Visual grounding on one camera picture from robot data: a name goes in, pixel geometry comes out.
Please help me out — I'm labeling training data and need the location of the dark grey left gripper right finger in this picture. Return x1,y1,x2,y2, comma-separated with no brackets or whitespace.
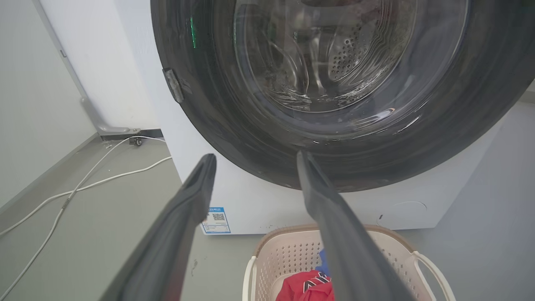
296,151,415,301

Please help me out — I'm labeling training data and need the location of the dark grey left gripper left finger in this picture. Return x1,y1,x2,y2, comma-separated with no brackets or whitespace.
99,153,217,301

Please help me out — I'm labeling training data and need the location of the white washing machine body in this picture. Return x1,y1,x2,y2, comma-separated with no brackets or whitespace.
115,0,507,235

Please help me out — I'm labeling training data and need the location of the round dark washing machine door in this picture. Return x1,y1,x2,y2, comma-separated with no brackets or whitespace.
150,0,535,193

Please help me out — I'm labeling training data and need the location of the blue garment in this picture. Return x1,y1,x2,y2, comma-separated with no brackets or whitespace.
315,248,331,277

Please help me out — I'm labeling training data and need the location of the blue energy label sticker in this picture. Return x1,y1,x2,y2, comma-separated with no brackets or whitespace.
201,207,231,235

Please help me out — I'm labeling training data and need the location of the red garment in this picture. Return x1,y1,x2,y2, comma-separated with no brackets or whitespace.
275,270,335,301

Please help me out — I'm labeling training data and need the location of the beige plastic laundry basket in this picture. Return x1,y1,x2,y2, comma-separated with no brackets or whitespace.
242,224,456,301

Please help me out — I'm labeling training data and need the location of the grey metal stand leg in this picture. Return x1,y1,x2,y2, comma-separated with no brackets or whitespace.
33,0,141,136

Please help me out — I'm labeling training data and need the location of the white power cable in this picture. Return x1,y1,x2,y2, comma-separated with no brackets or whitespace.
0,135,167,300
0,156,173,237

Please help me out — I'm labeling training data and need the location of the grey door latch handle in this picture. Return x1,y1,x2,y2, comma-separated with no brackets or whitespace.
163,67,185,104

